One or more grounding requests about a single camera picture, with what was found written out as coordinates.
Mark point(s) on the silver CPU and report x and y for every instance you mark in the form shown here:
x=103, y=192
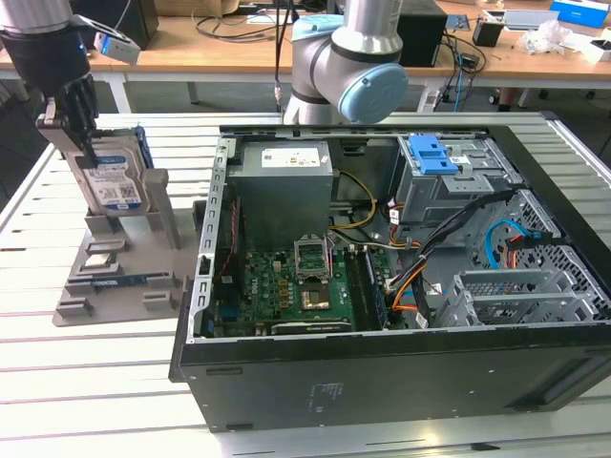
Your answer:
x=99, y=260

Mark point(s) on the thin metal locking lever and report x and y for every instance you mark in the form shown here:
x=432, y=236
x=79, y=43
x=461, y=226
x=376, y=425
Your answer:
x=331, y=260

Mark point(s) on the long wooden desk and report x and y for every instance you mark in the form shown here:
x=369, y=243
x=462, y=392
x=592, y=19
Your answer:
x=215, y=52

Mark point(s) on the RAM stick in slot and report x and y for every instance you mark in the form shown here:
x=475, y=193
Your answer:
x=374, y=296

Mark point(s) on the small black box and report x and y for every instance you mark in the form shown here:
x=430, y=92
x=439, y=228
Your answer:
x=422, y=38

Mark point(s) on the grey metal disk bay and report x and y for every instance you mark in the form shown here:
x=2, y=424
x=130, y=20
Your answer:
x=501, y=286

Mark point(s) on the black graphics card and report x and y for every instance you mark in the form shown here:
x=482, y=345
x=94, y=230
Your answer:
x=310, y=328

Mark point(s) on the grey metal drive cage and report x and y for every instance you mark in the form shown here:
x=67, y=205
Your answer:
x=429, y=200

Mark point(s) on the grey power supply unit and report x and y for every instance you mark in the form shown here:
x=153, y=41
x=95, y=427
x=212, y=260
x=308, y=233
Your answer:
x=281, y=205

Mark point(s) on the small black open bin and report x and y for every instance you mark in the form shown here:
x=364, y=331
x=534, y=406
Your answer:
x=487, y=33

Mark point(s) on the CPU socket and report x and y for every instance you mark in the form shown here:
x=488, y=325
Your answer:
x=316, y=300

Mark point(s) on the open black PC case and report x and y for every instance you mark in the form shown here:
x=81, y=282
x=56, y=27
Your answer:
x=382, y=381

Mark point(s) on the hard disk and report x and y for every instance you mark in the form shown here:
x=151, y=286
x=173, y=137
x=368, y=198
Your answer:
x=112, y=186

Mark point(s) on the grey parts rack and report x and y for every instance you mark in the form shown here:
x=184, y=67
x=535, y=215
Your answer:
x=133, y=257

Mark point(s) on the blue cardboard box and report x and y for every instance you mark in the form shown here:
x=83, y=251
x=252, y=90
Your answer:
x=582, y=9

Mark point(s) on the crumpled clear plastic bag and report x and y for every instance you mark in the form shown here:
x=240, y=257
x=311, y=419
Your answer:
x=544, y=38

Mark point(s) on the large black computer tower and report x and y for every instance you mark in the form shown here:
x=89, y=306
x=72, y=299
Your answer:
x=143, y=24

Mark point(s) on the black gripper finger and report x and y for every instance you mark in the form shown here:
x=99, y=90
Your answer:
x=81, y=105
x=67, y=136

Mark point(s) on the black case fan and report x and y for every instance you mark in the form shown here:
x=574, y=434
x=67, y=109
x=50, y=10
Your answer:
x=224, y=238

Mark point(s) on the dark RAM stick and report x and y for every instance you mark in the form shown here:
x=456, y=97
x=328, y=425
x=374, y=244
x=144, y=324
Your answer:
x=107, y=282

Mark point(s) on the white power strip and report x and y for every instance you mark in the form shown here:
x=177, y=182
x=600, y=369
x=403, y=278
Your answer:
x=429, y=100

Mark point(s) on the black RAM slot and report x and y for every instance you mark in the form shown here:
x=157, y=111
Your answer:
x=362, y=291
x=351, y=291

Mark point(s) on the green motherboard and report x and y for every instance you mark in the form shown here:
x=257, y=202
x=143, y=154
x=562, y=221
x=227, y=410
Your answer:
x=267, y=296

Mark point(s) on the blue plastic drive latch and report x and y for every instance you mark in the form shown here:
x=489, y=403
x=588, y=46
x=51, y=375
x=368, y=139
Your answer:
x=432, y=157

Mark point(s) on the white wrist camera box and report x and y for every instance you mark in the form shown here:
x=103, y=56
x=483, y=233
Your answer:
x=114, y=47

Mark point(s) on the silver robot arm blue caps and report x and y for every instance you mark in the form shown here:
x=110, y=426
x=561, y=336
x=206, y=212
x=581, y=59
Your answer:
x=367, y=24

